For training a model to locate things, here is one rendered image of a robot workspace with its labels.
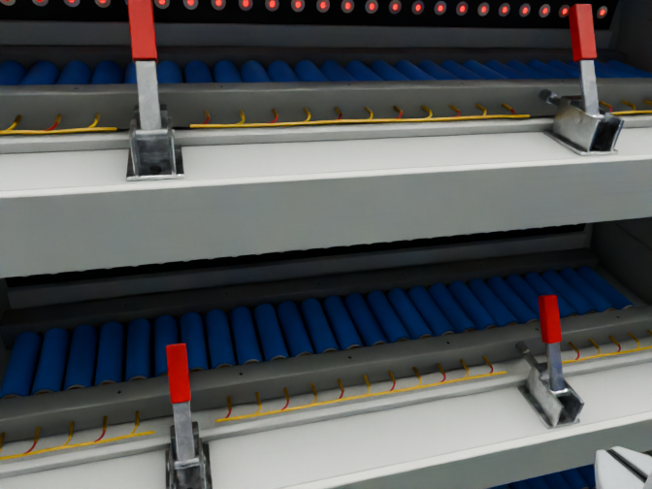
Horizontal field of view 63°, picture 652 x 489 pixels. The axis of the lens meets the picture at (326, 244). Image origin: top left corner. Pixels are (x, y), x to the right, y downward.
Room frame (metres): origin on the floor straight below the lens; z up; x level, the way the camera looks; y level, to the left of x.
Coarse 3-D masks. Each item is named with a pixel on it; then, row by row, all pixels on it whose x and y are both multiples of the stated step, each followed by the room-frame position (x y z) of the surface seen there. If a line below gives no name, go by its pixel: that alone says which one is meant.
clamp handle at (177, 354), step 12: (168, 348) 0.29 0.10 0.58; (180, 348) 0.29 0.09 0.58; (168, 360) 0.29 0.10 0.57; (180, 360) 0.29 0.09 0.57; (168, 372) 0.29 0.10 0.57; (180, 372) 0.29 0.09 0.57; (180, 384) 0.29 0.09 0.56; (180, 396) 0.28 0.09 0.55; (180, 408) 0.28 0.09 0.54; (180, 420) 0.28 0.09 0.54; (180, 432) 0.28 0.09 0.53; (180, 444) 0.28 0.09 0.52; (192, 444) 0.28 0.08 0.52; (180, 456) 0.27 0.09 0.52; (192, 456) 0.27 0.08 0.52
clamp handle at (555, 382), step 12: (540, 300) 0.36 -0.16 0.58; (552, 300) 0.36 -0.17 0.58; (540, 312) 0.36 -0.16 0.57; (552, 312) 0.36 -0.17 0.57; (540, 324) 0.36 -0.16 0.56; (552, 324) 0.36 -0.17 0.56; (552, 336) 0.35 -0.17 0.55; (552, 348) 0.35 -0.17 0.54; (552, 360) 0.35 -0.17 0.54; (552, 372) 0.35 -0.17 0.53; (552, 384) 0.34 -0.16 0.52
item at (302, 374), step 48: (480, 336) 0.39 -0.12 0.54; (528, 336) 0.39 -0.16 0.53; (576, 336) 0.41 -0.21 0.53; (624, 336) 0.42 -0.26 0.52; (144, 384) 0.32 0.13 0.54; (192, 384) 0.33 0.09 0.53; (240, 384) 0.33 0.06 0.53; (288, 384) 0.34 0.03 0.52; (336, 384) 0.35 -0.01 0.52; (432, 384) 0.36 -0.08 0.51; (0, 432) 0.29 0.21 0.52; (48, 432) 0.30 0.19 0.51; (144, 432) 0.30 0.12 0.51
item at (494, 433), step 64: (384, 256) 0.47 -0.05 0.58; (448, 256) 0.49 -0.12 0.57; (640, 256) 0.50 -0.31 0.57; (0, 384) 0.34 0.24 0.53; (384, 384) 0.36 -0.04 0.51; (448, 384) 0.37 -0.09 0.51; (576, 384) 0.37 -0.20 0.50; (640, 384) 0.38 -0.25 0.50; (256, 448) 0.30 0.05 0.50; (320, 448) 0.31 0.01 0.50; (384, 448) 0.31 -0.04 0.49; (448, 448) 0.31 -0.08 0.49; (512, 448) 0.31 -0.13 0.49; (576, 448) 0.34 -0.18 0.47; (640, 448) 0.36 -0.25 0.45
